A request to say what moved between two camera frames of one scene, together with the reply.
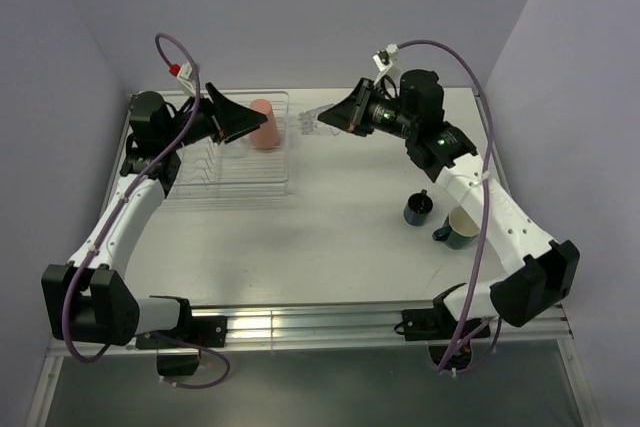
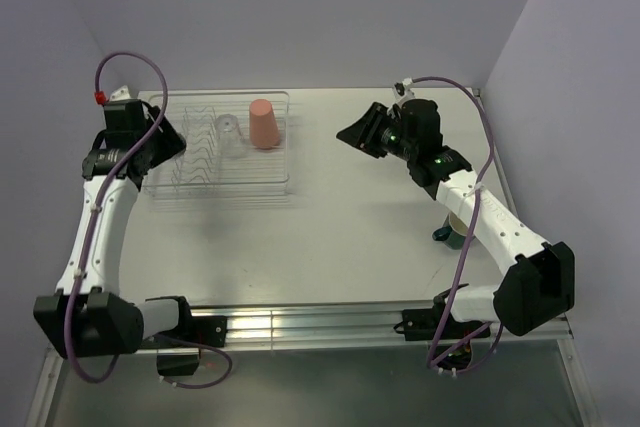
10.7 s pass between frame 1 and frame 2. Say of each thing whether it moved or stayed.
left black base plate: stayed
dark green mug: stayed
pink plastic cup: stayed
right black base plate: stayed
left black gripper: moved
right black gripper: moved
